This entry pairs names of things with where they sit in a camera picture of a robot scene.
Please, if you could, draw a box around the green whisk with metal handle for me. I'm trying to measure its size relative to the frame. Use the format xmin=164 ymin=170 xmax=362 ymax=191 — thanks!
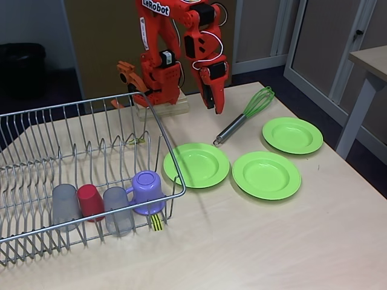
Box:
xmin=213 ymin=86 xmax=276 ymax=146

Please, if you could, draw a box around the purple plastic mug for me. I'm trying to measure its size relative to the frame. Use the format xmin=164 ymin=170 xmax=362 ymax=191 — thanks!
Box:
xmin=125 ymin=170 xmax=166 ymax=216

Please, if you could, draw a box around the grey translucent plastic cup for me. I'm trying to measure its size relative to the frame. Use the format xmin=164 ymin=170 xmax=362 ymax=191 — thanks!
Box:
xmin=102 ymin=186 xmax=134 ymax=237
xmin=51 ymin=184 xmax=82 ymax=232

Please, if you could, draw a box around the red plastic cup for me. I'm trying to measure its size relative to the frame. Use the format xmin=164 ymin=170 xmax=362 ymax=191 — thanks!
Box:
xmin=77 ymin=184 xmax=106 ymax=224

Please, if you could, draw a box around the wooden base block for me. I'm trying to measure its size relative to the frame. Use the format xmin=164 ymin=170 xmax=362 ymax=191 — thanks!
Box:
xmin=135 ymin=90 xmax=190 ymax=121

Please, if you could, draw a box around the green plastic plate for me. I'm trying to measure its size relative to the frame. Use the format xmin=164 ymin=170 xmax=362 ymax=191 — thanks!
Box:
xmin=261 ymin=117 xmax=324 ymax=155
xmin=232 ymin=150 xmax=302 ymax=201
xmin=163 ymin=143 xmax=230 ymax=190

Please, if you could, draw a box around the orange clamp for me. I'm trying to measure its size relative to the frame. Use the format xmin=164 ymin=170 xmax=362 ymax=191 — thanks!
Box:
xmin=110 ymin=60 xmax=151 ymax=109

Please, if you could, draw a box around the brown partition board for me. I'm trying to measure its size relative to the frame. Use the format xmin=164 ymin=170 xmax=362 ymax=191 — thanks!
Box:
xmin=63 ymin=0 xmax=236 ymax=96

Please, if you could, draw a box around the grey sliding door cabinet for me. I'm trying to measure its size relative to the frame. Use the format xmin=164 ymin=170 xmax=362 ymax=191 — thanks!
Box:
xmin=283 ymin=0 xmax=387 ymax=143

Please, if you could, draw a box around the yellow black striped tape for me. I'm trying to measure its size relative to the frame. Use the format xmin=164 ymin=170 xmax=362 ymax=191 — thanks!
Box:
xmin=150 ymin=214 xmax=164 ymax=233

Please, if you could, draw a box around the beige side table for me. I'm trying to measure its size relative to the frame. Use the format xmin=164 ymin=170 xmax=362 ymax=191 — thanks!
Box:
xmin=334 ymin=45 xmax=387 ymax=160

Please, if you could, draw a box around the black trash bin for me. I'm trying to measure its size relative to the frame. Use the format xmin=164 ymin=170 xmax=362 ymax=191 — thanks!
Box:
xmin=0 ymin=42 xmax=47 ymax=99

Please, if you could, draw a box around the white gripper servo cable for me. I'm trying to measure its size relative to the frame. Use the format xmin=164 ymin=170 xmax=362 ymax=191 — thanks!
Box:
xmin=192 ymin=30 xmax=224 ymax=72

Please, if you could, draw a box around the looped wrist servo cable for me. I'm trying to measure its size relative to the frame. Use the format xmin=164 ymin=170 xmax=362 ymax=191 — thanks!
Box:
xmin=215 ymin=3 xmax=228 ymax=25

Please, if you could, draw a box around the metal wire dish rack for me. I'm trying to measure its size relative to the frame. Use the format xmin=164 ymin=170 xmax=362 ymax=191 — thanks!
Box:
xmin=0 ymin=90 xmax=187 ymax=266

